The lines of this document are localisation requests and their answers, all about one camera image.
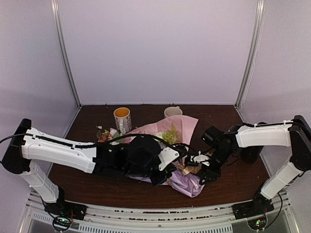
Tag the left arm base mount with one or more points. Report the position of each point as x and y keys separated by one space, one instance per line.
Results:
x=64 y=213

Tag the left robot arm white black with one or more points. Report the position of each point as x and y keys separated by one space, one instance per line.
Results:
x=28 y=145

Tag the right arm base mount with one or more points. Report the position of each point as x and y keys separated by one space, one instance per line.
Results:
x=254 y=212

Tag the tan satin ribbon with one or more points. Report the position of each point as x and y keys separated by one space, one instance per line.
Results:
x=185 y=169

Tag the aluminium frame post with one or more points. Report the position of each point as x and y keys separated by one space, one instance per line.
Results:
x=64 y=54
x=254 y=46

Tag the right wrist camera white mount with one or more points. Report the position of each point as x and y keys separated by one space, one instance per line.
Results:
x=199 y=158

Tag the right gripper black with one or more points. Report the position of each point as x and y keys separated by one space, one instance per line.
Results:
x=209 y=173

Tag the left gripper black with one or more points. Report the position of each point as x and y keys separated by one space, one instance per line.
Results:
x=165 y=176

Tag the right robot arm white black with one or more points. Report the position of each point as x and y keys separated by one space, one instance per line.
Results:
x=293 y=137

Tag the right aluminium frame post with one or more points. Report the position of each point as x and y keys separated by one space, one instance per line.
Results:
x=254 y=46

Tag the beige floral mug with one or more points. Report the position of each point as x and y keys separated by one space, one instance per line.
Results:
x=172 y=111

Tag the black cylindrical vase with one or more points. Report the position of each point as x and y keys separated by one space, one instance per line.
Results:
x=250 y=139

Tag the left aluminium frame post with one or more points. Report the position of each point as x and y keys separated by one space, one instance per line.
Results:
x=64 y=54

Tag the loose brown pink flower bunch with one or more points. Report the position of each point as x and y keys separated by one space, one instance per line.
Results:
x=104 y=135

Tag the yellow-inside floral mug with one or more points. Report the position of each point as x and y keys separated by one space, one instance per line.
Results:
x=122 y=117

